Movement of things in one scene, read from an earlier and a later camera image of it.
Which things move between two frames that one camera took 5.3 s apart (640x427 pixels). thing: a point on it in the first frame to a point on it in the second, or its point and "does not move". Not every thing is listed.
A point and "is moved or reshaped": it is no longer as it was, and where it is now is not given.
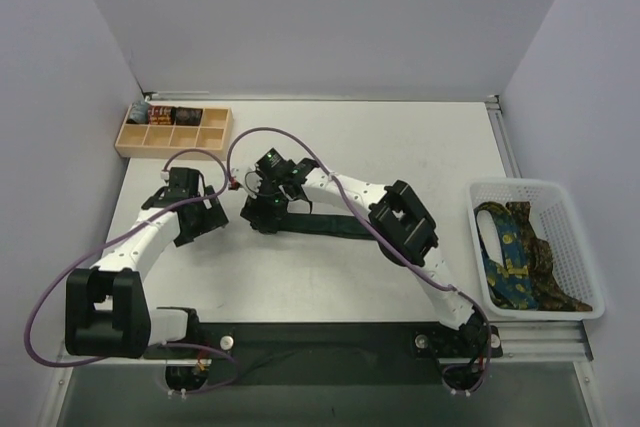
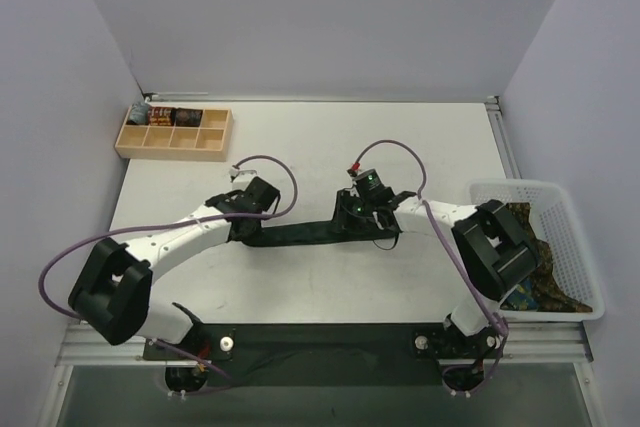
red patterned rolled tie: x=160 y=115 does not move
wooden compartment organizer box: x=214 y=139 does not move
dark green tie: x=325 y=224 is moved or reshaped
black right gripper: x=261 y=217 to x=347 y=220
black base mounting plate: x=328 y=354 does not move
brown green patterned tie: x=548 y=293 does not move
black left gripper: x=209 y=214 to x=248 y=235
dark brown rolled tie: x=186 y=116 does not move
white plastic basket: x=552 y=220 does not move
